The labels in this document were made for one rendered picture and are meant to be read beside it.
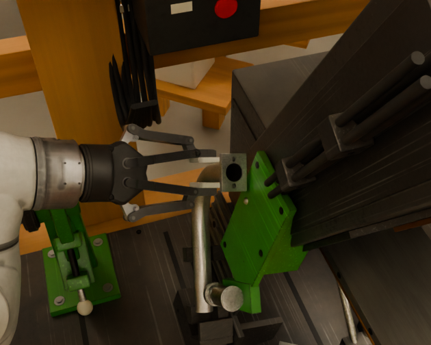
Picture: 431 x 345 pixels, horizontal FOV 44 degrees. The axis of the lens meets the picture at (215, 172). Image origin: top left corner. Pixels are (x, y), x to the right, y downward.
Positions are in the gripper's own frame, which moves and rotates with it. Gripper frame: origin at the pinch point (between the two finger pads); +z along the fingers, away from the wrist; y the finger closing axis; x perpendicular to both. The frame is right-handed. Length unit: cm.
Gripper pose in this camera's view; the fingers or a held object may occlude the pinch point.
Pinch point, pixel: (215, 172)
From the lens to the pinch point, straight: 78.3
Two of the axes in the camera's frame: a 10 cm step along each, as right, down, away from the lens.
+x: -4.9, 0.0, 8.7
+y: 0.0, -10.0, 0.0
